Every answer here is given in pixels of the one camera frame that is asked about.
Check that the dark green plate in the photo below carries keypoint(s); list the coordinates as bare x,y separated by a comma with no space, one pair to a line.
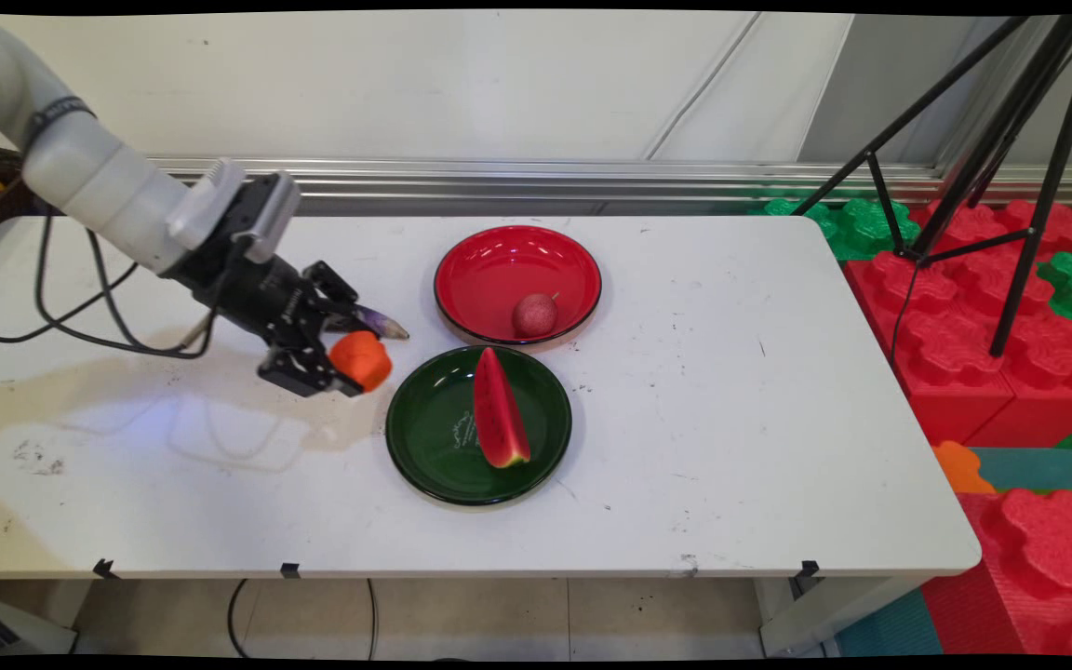
438,428

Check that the large red foam block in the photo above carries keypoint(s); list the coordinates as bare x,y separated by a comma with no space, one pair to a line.
955,344

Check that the teal foam mat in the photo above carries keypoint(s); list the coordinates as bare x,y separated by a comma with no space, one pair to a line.
890,628
1043,468

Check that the orange foam piece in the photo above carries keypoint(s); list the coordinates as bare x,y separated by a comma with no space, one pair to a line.
959,468

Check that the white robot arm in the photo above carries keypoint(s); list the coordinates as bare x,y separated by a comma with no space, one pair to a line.
99,177

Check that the red watermelon slice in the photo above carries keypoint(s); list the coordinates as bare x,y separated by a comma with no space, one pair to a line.
501,414

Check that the orange persimmon fruit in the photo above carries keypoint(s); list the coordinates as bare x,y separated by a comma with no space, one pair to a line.
364,360

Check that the black tripod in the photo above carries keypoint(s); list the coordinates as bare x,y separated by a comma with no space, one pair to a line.
1052,177

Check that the white table leg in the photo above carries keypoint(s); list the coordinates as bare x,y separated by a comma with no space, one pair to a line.
824,614

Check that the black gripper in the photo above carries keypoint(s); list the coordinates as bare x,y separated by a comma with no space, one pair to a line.
266,293

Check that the red plate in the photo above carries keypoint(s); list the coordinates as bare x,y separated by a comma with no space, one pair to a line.
499,274

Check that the black table clip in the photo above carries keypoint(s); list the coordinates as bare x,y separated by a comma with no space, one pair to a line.
104,569
290,570
808,572

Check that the purple eggplant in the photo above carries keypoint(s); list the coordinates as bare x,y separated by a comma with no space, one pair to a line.
378,323

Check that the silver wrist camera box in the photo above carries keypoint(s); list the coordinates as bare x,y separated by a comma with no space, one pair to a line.
252,209

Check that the aluminium rail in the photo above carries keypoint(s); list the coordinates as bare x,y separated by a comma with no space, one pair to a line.
592,179

